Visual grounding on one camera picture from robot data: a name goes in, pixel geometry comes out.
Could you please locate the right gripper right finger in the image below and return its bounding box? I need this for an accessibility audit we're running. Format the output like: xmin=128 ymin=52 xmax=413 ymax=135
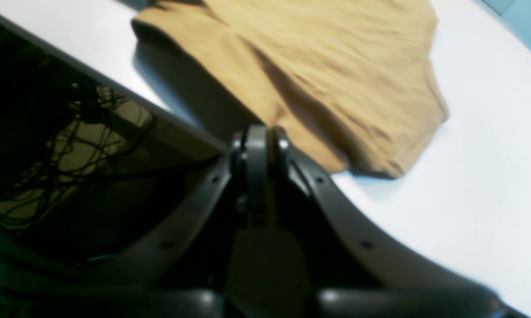
xmin=271 ymin=127 xmax=503 ymax=305

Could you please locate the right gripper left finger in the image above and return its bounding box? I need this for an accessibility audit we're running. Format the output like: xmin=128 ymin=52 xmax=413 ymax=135
xmin=89 ymin=125 xmax=268 ymax=287

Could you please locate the brown T-shirt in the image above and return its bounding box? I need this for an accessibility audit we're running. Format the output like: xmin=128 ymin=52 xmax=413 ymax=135
xmin=131 ymin=0 xmax=449 ymax=179

